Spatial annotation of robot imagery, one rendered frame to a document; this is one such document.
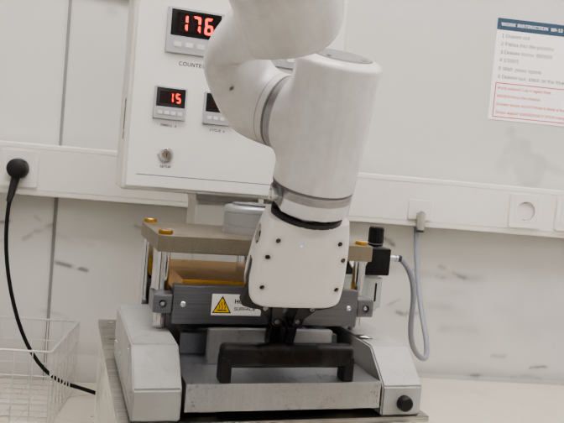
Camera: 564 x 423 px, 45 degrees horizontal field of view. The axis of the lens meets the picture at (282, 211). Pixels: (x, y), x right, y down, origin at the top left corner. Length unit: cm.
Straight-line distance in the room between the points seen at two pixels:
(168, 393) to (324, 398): 17
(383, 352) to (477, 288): 71
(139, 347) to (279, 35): 37
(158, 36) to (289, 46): 50
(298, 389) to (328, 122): 29
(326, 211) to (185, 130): 40
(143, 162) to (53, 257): 47
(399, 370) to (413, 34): 83
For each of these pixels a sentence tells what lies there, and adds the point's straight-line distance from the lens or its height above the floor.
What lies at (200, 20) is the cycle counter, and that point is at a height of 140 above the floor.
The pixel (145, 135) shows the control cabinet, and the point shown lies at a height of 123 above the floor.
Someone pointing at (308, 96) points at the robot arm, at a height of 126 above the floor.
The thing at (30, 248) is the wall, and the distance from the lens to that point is 142.
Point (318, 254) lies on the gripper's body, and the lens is 70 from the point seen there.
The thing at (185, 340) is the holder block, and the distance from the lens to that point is 82.
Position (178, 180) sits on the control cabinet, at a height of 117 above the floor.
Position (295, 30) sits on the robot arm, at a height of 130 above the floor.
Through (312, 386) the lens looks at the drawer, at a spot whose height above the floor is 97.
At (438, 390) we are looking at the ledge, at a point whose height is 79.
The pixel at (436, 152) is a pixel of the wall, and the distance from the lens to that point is 145.
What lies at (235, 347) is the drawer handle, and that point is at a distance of 72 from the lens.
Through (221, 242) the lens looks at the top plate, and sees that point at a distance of 80.
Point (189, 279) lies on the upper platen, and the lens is 81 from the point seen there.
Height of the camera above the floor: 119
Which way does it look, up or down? 3 degrees down
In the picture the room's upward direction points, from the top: 5 degrees clockwise
